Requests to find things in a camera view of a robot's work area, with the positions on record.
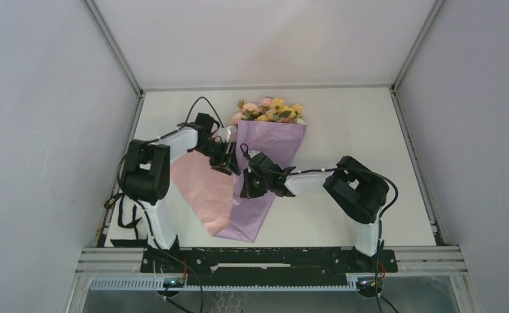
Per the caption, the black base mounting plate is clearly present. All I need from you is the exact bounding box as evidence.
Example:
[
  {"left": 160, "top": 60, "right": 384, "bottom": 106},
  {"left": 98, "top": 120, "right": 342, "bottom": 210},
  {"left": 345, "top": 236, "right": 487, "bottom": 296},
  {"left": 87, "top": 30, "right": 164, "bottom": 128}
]
[{"left": 140, "top": 247, "right": 399, "bottom": 286}]

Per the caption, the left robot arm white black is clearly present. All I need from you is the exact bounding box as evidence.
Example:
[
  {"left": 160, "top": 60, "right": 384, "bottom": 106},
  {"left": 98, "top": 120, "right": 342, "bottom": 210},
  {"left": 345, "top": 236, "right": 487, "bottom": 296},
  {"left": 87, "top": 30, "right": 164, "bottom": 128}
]
[{"left": 117, "top": 113, "right": 239, "bottom": 272}]

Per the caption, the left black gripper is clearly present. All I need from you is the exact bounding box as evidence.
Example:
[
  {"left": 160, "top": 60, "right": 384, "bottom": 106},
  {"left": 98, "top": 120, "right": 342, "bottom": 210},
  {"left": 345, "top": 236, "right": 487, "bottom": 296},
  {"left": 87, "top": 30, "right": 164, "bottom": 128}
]
[{"left": 193, "top": 138, "right": 239, "bottom": 175}]

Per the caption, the white slotted cable duct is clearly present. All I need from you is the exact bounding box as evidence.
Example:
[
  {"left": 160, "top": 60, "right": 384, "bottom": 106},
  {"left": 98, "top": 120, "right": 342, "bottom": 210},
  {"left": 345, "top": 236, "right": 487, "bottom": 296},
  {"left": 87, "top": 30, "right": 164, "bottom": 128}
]
[{"left": 89, "top": 276, "right": 358, "bottom": 291}]

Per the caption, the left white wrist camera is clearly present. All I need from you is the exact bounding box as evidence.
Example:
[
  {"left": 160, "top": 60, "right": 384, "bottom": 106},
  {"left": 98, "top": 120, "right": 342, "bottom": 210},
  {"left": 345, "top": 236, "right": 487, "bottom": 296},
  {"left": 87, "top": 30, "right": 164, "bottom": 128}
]
[{"left": 218, "top": 125, "right": 238, "bottom": 142}]

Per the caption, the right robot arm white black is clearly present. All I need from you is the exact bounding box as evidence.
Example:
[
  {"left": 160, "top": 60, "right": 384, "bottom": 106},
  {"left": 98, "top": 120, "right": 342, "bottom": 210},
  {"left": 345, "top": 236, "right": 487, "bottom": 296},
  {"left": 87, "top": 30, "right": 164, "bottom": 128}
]
[{"left": 240, "top": 144, "right": 399, "bottom": 271}]

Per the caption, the pink purple wrapping paper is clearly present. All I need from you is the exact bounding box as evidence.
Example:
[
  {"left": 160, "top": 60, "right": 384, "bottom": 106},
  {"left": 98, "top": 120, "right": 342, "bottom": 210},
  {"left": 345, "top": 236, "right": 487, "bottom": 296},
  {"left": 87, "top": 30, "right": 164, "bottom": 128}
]
[{"left": 170, "top": 121, "right": 307, "bottom": 243}]

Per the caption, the aluminium frame rail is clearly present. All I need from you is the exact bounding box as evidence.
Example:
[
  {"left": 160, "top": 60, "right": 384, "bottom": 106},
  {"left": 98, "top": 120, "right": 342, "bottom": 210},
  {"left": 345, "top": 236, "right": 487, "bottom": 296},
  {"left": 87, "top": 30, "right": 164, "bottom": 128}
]
[{"left": 142, "top": 83, "right": 392, "bottom": 93}]

